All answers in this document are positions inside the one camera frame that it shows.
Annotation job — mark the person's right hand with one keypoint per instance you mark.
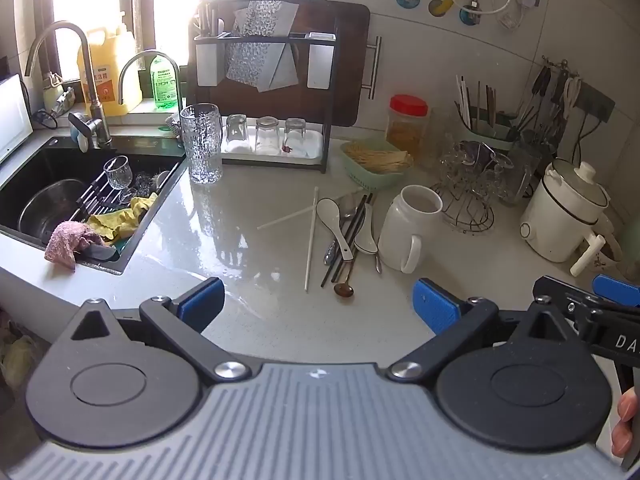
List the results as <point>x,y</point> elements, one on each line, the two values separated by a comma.
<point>625,410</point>

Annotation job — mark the white ceramic spoon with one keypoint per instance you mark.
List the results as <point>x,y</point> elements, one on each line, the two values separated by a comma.
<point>329,212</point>
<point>366,237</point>

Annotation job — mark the white countertop appliance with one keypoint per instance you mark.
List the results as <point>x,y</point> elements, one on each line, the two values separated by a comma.
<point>12,115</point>

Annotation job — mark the black sink drain rack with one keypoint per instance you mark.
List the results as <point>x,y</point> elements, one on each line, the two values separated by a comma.
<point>95,195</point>

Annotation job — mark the white cutlery holder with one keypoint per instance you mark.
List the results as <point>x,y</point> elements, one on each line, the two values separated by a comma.
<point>320,65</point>
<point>207,65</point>

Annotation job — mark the green plastic basket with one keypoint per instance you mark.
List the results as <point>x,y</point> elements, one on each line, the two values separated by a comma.
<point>365,175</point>

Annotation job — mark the ribbed glass pitcher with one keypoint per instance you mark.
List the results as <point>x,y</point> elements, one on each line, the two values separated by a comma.
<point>525,175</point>

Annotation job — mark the copper spoon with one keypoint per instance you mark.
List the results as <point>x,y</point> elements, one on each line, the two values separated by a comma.
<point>344,291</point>

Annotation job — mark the bunch of assorted chopsticks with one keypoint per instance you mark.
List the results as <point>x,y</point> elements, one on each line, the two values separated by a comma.
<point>475,105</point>

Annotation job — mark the set of hanging kitchen utensils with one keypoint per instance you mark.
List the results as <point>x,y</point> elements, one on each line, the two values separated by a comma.
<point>542,90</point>

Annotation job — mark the steel pot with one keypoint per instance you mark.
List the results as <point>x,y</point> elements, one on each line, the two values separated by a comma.
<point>45,210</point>

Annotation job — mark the yellow detergent jug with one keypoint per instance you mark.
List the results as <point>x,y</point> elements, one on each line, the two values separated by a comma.
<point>112,75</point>

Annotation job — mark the white drip tray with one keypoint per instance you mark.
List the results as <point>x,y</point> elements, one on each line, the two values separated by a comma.
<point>312,145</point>

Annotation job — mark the red-lid plastic jar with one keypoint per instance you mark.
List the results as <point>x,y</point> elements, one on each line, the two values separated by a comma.
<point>407,125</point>

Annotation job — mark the plain black chopstick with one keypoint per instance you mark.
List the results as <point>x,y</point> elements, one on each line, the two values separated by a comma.
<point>345,240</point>

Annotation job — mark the clear glass tumbler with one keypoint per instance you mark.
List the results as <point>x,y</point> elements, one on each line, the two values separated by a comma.
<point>295,135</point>
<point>267,135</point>
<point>236,132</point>

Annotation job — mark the wooden chopstick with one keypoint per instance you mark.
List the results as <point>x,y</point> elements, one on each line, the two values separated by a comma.
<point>349,240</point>

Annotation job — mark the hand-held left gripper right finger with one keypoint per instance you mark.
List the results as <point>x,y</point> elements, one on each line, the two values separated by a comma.
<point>436,306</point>

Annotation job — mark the brown wooden cutting board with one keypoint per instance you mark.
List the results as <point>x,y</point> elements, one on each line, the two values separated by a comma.
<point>350,60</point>

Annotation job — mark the white ceramic mug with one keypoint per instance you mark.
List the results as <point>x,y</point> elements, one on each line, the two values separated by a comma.
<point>400,230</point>

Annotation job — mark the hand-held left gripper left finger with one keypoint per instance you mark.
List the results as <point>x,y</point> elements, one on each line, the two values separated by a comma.
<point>202,302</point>

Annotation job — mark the yellow cloth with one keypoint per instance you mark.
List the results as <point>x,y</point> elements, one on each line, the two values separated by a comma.
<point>122,217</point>

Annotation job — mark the dried noodles bundle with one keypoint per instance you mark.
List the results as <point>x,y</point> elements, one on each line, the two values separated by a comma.
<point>375,157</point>

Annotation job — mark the tall chrome faucet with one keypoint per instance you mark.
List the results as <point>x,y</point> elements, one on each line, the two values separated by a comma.
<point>95,110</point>

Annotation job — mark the green utensil holder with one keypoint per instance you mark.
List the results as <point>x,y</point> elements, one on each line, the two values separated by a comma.
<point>485,135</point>

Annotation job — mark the small stemmed glass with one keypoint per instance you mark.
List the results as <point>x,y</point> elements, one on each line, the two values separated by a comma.
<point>117,172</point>

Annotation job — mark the tall textured glass pitcher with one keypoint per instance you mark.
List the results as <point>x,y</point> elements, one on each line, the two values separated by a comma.
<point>202,145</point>

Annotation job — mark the clear crystal goblet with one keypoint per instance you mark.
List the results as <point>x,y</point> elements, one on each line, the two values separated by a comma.
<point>495,160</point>
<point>457,160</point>

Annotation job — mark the green dish soap bottle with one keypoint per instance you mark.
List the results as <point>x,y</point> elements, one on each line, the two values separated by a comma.
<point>165,85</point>

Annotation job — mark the white patterned bowl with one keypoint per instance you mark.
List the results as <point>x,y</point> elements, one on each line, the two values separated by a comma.
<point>612,255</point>

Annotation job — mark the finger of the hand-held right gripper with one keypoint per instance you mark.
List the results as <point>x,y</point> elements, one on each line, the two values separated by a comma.
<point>555,291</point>
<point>612,285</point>

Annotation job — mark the white electric pot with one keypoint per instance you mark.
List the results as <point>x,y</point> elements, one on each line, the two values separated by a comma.
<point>555,220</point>

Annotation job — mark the slim steel spoon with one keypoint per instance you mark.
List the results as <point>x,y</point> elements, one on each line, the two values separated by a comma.
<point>378,262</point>

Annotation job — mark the gray patterned cloth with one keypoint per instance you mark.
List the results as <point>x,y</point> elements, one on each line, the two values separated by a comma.
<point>260,50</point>

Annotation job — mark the black metal dish rack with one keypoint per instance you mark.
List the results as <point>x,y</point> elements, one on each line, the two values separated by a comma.
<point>334,110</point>

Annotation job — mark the small chrome faucet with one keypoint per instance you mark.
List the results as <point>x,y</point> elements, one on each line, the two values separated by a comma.
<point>145,55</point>

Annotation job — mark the black kitchen sink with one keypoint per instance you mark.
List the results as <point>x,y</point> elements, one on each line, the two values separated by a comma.
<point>45,175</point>

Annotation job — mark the black power strip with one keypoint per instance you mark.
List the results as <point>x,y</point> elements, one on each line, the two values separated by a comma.
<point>597,100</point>

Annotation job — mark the pink cloth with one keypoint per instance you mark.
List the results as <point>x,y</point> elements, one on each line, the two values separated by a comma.
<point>67,242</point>

